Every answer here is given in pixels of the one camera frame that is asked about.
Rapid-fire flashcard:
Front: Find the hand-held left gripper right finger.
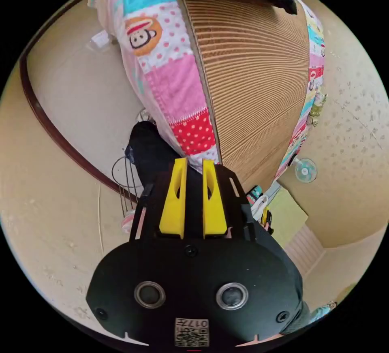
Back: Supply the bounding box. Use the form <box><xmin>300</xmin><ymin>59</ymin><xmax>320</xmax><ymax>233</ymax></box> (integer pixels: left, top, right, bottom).
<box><xmin>202</xmin><ymin>159</ymin><xmax>228</xmax><ymax>236</ymax></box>

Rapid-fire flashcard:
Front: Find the bed with woven mat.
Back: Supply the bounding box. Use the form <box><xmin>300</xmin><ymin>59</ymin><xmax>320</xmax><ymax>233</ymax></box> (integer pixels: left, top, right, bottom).
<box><xmin>87</xmin><ymin>0</ymin><xmax>328</xmax><ymax>193</ymax></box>

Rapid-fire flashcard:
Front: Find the person's left hand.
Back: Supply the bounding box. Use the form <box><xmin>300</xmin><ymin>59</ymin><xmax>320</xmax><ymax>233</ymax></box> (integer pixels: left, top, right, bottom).
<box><xmin>235</xmin><ymin>332</ymin><xmax>276</xmax><ymax>348</ymax></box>

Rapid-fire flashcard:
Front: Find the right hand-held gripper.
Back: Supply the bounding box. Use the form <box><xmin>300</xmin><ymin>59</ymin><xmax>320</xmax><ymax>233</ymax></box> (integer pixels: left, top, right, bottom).
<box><xmin>262</xmin><ymin>208</ymin><xmax>275</xmax><ymax>235</ymax></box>

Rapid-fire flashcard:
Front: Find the person's body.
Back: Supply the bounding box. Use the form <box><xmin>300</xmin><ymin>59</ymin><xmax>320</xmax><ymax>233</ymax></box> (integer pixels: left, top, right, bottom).
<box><xmin>125</xmin><ymin>120</ymin><xmax>184</xmax><ymax>188</ymax></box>

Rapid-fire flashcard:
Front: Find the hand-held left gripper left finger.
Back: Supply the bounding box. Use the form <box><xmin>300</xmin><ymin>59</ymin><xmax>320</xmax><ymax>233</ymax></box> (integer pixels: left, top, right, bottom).
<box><xmin>159</xmin><ymin>157</ymin><xmax>188</xmax><ymax>235</ymax></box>

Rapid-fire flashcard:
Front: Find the small round fan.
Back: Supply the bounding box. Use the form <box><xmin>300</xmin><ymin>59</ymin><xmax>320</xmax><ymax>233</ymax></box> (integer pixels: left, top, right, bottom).
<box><xmin>295</xmin><ymin>158</ymin><xmax>318</xmax><ymax>184</ymax></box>

